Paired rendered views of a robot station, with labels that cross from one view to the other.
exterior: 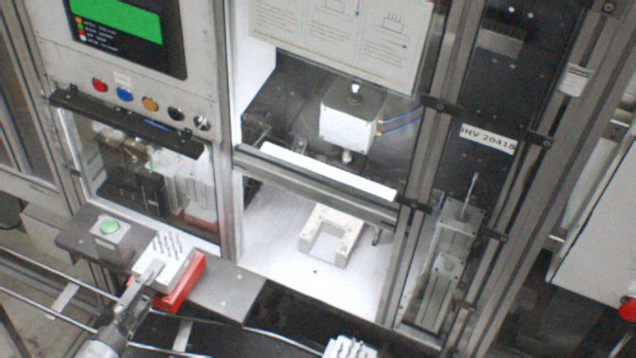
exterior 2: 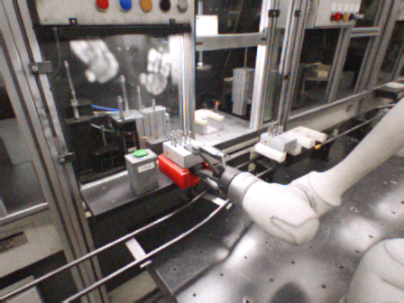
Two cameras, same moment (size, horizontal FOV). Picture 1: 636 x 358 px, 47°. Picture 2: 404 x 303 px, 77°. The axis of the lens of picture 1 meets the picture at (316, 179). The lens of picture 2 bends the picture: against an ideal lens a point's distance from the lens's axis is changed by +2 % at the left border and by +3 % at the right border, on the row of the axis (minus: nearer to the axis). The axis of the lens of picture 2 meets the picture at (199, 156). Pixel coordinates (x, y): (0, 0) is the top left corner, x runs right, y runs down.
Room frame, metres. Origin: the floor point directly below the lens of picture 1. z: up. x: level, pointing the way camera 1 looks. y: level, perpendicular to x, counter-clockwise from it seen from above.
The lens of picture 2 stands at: (0.47, 0.96, 1.38)
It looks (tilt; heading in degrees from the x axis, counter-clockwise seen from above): 28 degrees down; 302
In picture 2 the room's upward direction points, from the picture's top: straight up
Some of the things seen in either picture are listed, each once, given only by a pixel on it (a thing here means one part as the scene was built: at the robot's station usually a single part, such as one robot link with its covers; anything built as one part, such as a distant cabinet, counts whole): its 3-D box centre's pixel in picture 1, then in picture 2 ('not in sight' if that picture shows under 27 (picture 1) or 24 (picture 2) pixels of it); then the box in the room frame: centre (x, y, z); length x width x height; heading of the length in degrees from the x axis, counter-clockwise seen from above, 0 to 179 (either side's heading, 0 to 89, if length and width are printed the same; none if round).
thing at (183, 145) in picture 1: (126, 118); (133, 26); (1.03, 0.41, 1.37); 0.36 x 0.04 x 0.04; 70
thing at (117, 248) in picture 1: (115, 238); (141, 169); (0.99, 0.48, 0.97); 0.08 x 0.08 x 0.12; 70
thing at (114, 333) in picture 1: (116, 331); (225, 178); (0.73, 0.41, 0.99); 0.09 x 0.07 x 0.08; 160
